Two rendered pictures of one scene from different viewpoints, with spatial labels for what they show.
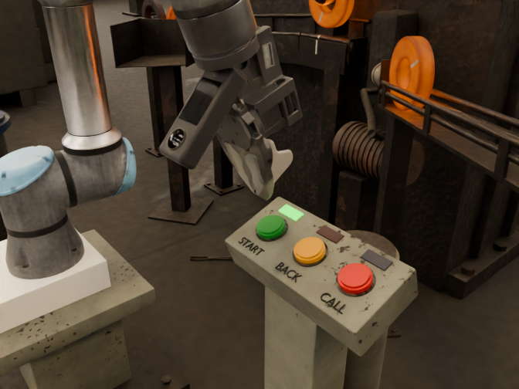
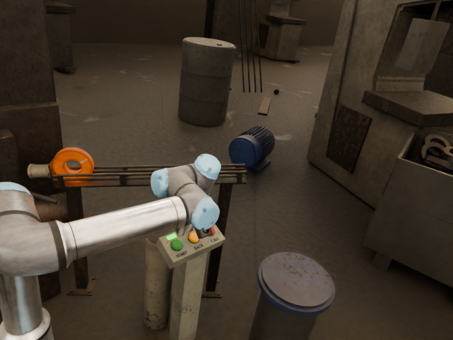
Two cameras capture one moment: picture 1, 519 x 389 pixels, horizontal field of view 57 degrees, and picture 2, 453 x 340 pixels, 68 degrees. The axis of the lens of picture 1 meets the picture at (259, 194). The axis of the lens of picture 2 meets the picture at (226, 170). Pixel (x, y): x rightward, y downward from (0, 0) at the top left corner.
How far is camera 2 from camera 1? 1.16 m
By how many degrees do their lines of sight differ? 81
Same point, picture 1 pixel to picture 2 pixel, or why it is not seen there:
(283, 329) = (194, 266)
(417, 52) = (85, 156)
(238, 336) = not seen: outside the picture
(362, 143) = (46, 210)
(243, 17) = not seen: hidden behind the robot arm
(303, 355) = (202, 266)
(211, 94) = not seen: hidden behind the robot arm
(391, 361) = (112, 285)
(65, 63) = (34, 285)
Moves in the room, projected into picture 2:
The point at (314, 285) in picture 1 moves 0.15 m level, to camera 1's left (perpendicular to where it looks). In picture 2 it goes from (207, 241) to (205, 271)
